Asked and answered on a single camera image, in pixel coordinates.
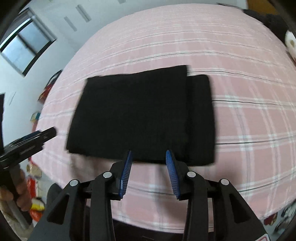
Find pink plaid bed sheet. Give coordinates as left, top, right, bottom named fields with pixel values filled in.
left=33, top=4, right=295, bottom=232

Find black clothing pile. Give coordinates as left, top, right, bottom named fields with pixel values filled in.
left=242, top=9, right=289, bottom=44

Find brown wooden headboard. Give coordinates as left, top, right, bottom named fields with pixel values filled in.
left=247, top=0, right=278, bottom=15

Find colourful clutter on floor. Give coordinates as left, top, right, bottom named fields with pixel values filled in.
left=0, top=69, right=64, bottom=241

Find white heart-print pillow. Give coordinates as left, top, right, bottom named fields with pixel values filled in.
left=285, top=30, right=296, bottom=63

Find person's left hand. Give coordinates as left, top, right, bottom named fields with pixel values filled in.
left=1, top=165, right=32, bottom=215

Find window with black frame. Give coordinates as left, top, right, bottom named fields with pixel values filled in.
left=1, top=8, right=56, bottom=76

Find black pants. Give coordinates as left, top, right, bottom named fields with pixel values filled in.
left=66, top=65, right=216, bottom=166

